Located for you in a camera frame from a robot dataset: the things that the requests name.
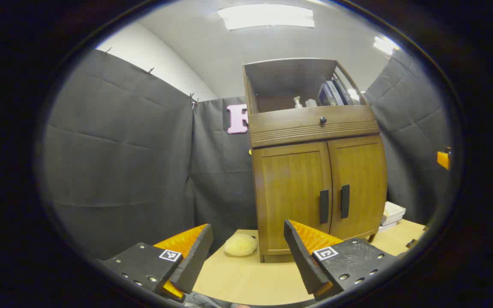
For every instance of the small ceiling light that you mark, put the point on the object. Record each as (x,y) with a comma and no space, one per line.
(385,45)

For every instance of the light grey book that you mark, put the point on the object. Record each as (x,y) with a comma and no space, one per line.
(337,93)

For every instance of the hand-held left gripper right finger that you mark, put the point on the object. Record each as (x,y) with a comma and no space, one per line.
(300,256)

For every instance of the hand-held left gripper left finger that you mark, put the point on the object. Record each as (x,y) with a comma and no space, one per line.
(195,256)

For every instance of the white book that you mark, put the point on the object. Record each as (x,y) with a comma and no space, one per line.
(386,227)

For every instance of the white pump bottle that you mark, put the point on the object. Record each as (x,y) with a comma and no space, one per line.
(298,102)

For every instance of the large ceiling light panel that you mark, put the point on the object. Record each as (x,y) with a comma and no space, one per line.
(265,16)

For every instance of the thin grey book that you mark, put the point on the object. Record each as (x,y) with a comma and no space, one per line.
(391,221)

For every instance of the wooden double-door shoe cabinet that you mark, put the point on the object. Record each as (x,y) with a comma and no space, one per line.
(310,128)

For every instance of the black backdrop cloth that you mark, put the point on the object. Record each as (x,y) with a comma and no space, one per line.
(122,162)

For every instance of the wooden shoe cabinet door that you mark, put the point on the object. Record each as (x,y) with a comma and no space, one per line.
(291,192)
(362,171)

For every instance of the dark blue book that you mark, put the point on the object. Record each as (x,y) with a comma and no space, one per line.
(325,96)

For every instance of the wooden drawer with black knob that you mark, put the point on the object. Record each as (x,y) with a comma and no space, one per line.
(298,124)

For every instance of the yellow round sponge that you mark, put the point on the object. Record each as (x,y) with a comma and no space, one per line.
(240,245)

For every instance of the dark grey book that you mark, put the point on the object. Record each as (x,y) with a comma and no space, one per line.
(345,90)

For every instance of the small white box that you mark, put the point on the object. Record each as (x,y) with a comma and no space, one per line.
(310,103)

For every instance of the beige cover book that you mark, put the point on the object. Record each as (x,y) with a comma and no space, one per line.
(394,210)

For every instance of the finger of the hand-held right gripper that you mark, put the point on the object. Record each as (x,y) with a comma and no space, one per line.
(443,159)

